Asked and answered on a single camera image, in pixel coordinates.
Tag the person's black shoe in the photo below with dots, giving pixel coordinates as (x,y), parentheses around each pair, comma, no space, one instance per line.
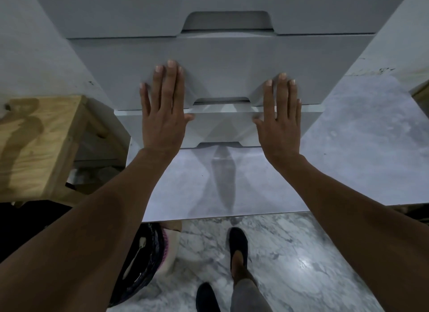
(238,241)
(207,300)

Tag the pink mesh basket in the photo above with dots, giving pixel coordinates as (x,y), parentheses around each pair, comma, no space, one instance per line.
(166,251)

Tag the person's grey shorts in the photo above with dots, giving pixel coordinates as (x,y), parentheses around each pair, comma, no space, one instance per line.
(248,298)

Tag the white drawer cabinet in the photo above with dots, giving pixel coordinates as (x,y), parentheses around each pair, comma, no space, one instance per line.
(228,63)

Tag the person's black right shoe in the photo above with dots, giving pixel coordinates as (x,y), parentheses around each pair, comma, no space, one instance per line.
(238,241)

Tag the person's right forearm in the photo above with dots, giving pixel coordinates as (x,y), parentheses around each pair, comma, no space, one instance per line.
(362,228)

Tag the brown wooden side table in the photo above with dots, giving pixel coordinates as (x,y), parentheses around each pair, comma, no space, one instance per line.
(40,140)

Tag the person's black left shoe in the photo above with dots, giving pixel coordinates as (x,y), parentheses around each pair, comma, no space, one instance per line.
(207,300)

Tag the black plastic bag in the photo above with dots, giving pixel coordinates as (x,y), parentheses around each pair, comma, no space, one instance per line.
(144,265)

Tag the person's right hand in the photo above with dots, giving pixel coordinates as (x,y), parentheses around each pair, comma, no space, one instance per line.
(281,134)

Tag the person's left hand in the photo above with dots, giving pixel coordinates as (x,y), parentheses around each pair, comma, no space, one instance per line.
(164,127)

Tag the person's left forearm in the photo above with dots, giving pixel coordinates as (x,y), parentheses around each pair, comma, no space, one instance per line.
(83,241)

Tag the white marble table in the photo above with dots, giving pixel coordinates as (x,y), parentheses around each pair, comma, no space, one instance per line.
(362,147)

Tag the person's right leg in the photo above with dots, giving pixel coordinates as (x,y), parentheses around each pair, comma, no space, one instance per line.
(241,271)

